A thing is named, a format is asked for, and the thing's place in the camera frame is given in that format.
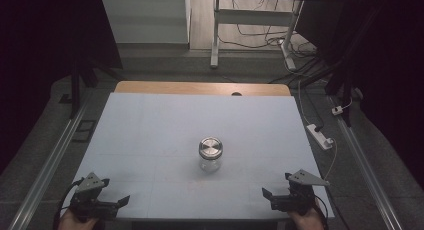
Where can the small white adapter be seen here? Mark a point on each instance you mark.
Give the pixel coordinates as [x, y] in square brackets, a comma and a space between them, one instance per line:
[337, 110]

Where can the black rectangular floor frame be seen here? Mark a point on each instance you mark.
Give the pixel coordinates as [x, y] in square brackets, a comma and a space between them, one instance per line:
[85, 130]

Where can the clear glass jar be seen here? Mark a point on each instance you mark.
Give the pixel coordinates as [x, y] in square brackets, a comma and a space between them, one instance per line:
[210, 165]

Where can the aluminium floor rail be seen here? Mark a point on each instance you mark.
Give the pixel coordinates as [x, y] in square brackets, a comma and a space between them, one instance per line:
[366, 170]
[50, 163]

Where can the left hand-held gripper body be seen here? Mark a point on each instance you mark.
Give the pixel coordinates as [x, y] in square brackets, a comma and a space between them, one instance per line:
[90, 203]

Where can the round silver metal lid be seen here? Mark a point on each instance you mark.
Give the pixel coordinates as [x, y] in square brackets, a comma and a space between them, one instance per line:
[210, 147]

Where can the person's left hand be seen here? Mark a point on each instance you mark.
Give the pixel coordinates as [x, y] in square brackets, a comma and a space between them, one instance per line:
[75, 224]

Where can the white desk frame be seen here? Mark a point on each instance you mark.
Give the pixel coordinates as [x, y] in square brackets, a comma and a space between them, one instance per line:
[248, 17]

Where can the person's right hand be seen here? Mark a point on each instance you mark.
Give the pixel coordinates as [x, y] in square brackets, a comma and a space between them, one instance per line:
[308, 222]

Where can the white power strip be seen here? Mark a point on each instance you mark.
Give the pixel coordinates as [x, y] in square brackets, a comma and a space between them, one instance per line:
[319, 136]

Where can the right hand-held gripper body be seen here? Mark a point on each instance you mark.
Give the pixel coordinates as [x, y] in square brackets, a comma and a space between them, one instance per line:
[296, 200]

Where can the black curtain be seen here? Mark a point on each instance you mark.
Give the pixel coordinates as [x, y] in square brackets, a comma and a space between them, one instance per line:
[40, 40]
[400, 73]

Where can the white cabinet panel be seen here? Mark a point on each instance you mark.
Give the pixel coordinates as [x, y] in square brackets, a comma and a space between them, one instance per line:
[146, 18]

